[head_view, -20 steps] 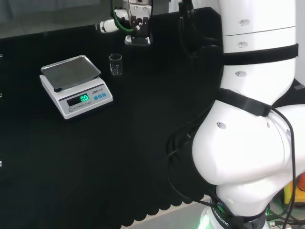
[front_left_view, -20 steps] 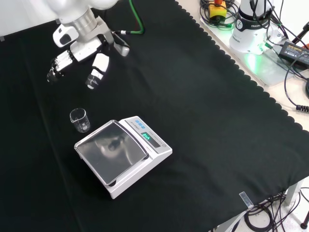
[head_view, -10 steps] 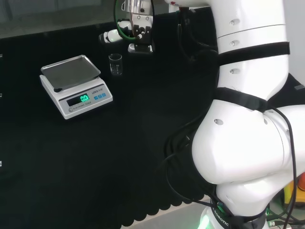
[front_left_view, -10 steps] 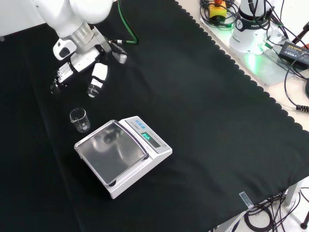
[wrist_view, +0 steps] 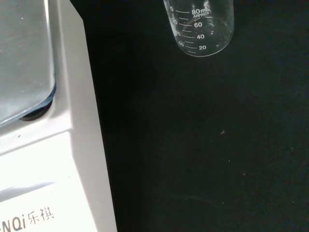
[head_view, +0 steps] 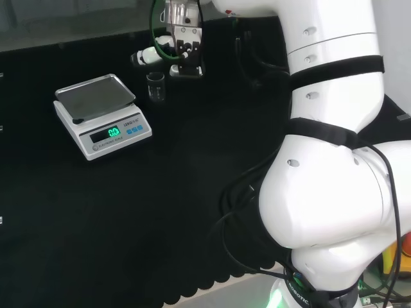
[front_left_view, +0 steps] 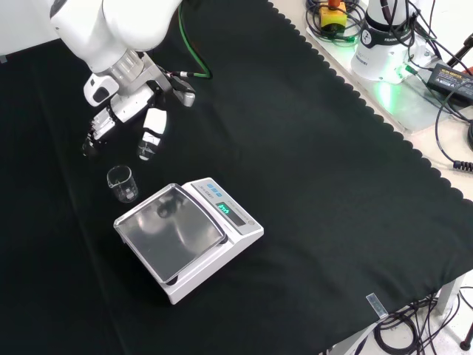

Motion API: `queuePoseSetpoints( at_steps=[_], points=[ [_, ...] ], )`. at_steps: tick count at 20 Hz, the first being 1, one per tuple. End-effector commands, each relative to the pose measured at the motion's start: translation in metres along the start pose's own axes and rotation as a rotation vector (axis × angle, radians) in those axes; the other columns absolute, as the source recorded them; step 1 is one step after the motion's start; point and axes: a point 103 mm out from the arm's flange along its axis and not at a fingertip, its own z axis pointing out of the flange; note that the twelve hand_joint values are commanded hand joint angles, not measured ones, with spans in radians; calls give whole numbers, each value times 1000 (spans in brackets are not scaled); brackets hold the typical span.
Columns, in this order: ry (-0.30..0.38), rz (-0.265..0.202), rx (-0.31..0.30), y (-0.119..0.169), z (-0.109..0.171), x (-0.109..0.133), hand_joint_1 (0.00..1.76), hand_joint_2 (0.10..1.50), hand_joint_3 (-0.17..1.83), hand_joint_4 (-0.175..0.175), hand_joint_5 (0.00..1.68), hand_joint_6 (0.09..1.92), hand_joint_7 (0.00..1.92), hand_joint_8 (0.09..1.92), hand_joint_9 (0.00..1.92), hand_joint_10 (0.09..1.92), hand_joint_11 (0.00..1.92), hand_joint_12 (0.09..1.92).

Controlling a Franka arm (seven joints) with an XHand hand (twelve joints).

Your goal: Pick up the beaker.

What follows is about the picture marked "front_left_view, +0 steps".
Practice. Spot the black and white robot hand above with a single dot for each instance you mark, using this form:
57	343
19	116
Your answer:
155	118

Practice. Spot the small clear glass beaker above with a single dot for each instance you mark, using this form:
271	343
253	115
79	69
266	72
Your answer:
123	185

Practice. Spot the white electronic balance steel pan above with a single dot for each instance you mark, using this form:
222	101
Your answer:
207	255

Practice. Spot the grey tape strip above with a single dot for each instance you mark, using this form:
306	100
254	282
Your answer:
3	58
377	306

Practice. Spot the black bench cloth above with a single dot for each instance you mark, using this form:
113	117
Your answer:
314	185

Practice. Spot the yellow stop button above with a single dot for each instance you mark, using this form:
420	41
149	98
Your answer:
332	16

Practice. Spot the black power adapter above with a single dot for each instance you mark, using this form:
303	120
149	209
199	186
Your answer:
451	83

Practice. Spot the grey metal table leg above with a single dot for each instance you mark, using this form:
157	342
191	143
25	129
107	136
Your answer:
449	299

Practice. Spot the black tripod leg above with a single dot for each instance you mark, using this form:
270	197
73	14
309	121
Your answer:
466	325

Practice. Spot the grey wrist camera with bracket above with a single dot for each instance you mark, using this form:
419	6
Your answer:
184	94

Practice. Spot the grey metal base plate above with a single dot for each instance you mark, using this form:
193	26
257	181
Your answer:
406	107

